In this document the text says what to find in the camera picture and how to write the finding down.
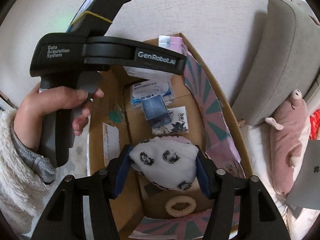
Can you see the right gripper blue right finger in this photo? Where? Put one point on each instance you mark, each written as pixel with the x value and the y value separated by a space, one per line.
pixel 201 174

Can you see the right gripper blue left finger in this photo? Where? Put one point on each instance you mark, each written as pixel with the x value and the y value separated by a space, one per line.
pixel 122 170

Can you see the white black-patterned sock bundle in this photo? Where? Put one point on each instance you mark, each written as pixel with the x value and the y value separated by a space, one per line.
pixel 170 165

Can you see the cream fluffy scrunchie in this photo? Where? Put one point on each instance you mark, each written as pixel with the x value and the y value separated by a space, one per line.
pixel 180 206

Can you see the white ink-painting tissue pack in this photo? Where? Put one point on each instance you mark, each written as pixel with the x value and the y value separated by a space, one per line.
pixel 178 124

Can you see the blue square box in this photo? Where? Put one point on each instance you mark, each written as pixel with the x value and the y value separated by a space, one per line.
pixel 156 112

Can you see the dental floss pick box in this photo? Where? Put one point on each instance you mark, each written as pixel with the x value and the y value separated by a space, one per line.
pixel 149 89

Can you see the clear plastic packet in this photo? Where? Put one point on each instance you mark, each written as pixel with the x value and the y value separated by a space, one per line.
pixel 149 74

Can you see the pink fluffy scrunchie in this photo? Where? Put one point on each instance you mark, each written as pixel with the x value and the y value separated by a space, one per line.
pixel 173 138

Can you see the white fluffy sleeve forearm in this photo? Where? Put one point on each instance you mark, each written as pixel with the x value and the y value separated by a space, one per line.
pixel 25 178

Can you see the person's left hand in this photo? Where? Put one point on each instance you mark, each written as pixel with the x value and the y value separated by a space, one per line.
pixel 29 116

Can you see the floral bed sheet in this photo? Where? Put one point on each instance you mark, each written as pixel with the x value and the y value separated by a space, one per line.
pixel 78 158

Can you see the pink patterned cardboard box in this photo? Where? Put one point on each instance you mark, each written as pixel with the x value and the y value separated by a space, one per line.
pixel 211 125

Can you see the pink plush pig toy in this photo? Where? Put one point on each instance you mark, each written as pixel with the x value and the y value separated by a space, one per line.
pixel 287 124

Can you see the grey laptop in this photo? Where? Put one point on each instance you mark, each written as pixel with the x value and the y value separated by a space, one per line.
pixel 305 191

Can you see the red fabric item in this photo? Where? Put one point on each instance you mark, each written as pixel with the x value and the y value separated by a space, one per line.
pixel 315 125

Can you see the grey upholstered headboard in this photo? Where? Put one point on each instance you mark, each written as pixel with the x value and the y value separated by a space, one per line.
pixel 287 58

